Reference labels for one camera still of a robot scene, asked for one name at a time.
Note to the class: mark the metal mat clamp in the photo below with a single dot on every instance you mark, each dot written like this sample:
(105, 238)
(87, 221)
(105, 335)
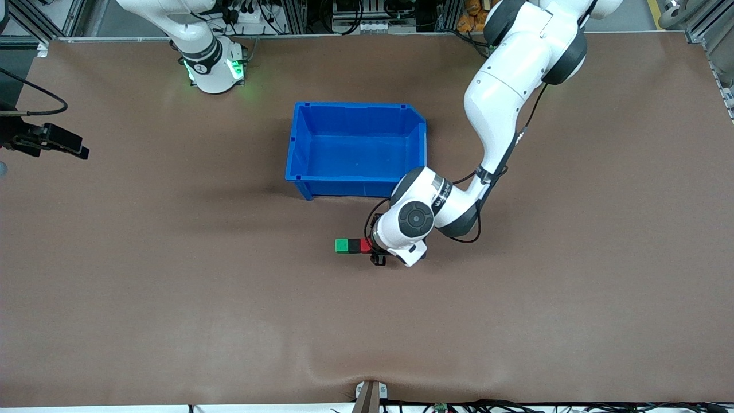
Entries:
(370, 396)

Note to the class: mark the aluminium frame profile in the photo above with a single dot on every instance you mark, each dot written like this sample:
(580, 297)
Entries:
(719, 69)

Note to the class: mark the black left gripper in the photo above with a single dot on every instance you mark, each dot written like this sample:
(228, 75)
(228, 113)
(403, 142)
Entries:
(377, 250)

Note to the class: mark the white power strip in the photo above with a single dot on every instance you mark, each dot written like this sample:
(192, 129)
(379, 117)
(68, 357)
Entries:
(246, 17)

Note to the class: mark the orange bag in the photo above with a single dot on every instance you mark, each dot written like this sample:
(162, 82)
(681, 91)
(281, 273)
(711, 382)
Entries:
(473, 16)

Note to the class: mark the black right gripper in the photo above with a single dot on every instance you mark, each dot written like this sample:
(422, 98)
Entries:
(12, 136)

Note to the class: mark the black cube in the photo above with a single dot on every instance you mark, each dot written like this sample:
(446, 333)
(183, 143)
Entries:
(355, 246)

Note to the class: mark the grey pipe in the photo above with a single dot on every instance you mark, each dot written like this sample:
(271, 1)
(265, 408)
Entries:
(676, 14)

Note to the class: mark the red cube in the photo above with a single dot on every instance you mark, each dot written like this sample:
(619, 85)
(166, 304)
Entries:
(366, 246)

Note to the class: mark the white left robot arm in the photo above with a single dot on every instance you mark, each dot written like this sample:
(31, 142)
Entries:
(504, 86)

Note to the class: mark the green cube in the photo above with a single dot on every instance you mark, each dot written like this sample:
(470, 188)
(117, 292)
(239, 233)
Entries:
(342, 245)

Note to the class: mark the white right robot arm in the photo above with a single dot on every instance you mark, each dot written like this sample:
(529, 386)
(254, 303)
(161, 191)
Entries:
(209, 69)

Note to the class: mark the blue plastic storage bin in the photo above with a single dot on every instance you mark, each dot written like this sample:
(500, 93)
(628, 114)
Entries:
(355, 155)

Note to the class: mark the brown table mat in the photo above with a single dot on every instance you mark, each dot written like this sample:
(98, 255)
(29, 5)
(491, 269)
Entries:
(172, 321)

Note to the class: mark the white connector block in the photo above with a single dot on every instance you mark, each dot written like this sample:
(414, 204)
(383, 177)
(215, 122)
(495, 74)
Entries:
(373, 26)

